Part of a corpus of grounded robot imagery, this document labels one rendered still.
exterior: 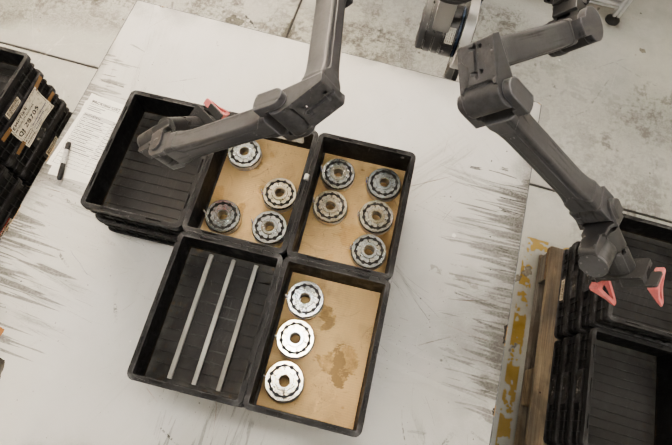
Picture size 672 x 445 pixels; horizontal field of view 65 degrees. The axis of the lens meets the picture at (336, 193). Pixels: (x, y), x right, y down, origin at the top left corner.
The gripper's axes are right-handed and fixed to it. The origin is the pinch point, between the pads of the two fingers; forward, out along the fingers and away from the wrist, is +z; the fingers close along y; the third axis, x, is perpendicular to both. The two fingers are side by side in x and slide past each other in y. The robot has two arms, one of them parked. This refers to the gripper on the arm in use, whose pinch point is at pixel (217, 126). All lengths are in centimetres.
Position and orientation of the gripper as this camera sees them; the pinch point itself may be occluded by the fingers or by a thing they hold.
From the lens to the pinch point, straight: 148.4
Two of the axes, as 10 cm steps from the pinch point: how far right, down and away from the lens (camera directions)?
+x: -6.9, -6.9, 2.1
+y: 5.9, -7.0, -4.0
